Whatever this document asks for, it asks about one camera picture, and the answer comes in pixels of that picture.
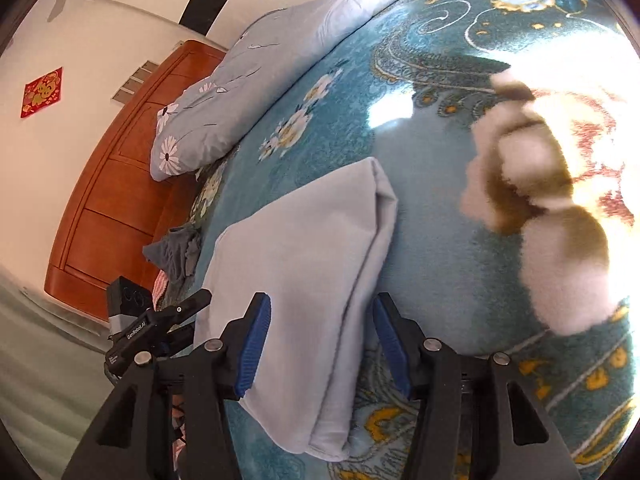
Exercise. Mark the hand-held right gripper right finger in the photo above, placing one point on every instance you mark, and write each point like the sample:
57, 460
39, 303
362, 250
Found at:
390, 340

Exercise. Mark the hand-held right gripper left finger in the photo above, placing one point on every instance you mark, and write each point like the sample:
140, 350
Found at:
252, 345

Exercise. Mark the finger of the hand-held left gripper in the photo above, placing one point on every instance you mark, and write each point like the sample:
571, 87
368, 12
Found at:
190, 305
177, 341

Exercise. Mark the light blue garment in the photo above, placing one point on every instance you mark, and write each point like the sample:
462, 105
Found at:
310, 260

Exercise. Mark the pink checked cloth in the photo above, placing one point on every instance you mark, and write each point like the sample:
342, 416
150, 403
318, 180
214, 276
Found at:
161, 290

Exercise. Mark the dark grey cloth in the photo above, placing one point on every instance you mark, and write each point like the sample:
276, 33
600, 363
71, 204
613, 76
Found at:
175, 255

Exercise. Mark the wooden headboard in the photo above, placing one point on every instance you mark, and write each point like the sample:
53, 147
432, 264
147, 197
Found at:
115, 185

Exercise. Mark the teal floral blanket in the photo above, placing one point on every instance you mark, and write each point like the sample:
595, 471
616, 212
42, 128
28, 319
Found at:
425, 185

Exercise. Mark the brown white plush toy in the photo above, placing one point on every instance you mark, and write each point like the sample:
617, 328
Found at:
530, 160

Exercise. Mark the grey-blue floral quilt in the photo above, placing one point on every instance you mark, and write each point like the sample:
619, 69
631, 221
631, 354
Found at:
280, 60

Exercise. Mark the grey wall plates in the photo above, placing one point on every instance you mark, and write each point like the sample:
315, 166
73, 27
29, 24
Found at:
135, 82

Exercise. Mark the red wall decoration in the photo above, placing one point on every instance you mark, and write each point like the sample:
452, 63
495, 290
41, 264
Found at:
41, 92

